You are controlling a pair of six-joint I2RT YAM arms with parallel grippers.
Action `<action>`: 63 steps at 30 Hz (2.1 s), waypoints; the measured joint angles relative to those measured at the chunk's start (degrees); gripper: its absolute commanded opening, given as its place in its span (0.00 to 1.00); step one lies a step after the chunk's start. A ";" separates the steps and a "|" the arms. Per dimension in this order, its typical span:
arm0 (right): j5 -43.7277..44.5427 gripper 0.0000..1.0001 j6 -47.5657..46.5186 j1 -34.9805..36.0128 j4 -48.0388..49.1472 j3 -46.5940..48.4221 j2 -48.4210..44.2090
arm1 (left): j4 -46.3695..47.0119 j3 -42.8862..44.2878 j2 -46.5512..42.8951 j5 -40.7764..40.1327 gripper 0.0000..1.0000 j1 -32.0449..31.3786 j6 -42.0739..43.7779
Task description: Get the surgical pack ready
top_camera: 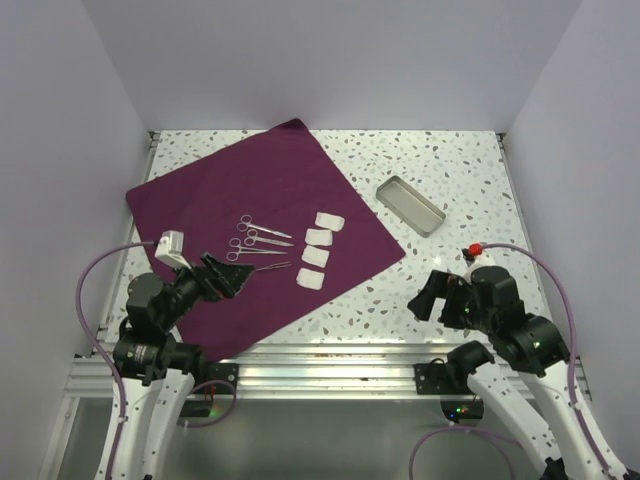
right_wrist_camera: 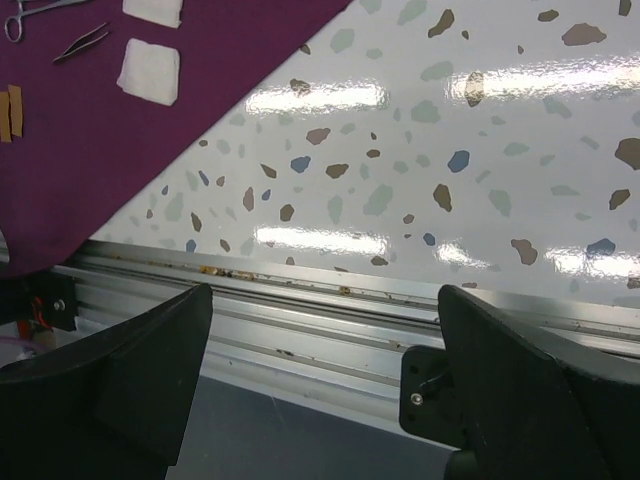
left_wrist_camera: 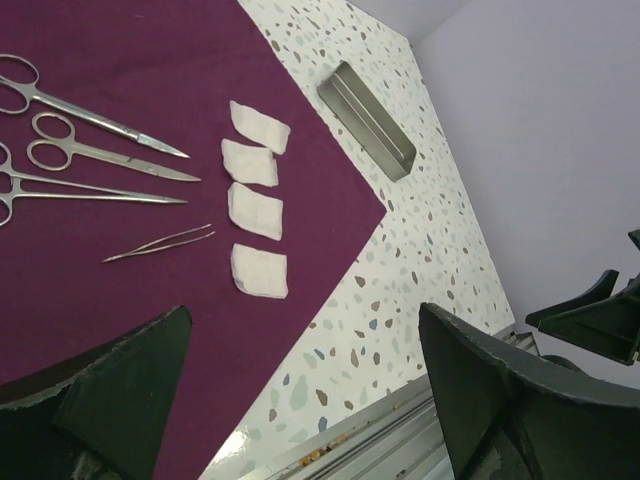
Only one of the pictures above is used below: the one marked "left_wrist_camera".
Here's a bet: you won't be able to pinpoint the steel instrument tray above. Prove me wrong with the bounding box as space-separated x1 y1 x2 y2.
317 61 417 182

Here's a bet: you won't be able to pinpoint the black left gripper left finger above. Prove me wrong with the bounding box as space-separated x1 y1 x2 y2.
1 307 192 479

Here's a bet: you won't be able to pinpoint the steel tweezers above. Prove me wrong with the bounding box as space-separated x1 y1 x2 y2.
103 224 216 263

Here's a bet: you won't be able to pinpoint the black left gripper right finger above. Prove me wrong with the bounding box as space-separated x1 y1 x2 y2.
419 303 639 479

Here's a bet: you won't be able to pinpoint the white gauze pad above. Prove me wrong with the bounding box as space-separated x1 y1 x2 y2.
231 243 289 300
227 182 284 241
221 139 279 187
230 101 291 155

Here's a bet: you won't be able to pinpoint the purple cloth mat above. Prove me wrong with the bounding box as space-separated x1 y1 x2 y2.
1 1 385 479

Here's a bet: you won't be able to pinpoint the aluminium rail frame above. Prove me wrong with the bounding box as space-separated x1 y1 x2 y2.
197 329 539 480

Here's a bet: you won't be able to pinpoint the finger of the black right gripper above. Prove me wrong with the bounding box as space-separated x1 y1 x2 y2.
526 269 619 325
542 277 639 363

